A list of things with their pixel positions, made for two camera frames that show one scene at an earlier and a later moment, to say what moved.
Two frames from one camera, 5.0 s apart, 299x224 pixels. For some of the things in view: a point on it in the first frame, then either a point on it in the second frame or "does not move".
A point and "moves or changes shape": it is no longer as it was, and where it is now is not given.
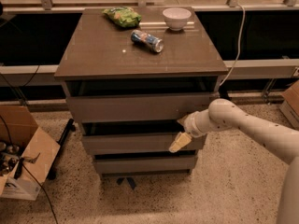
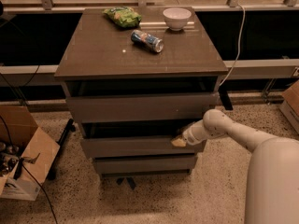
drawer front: [148, 163] does not move
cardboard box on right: [289, 107] does not move
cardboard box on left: [38, 152] does not move
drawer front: [138, 142] moves or changes shape
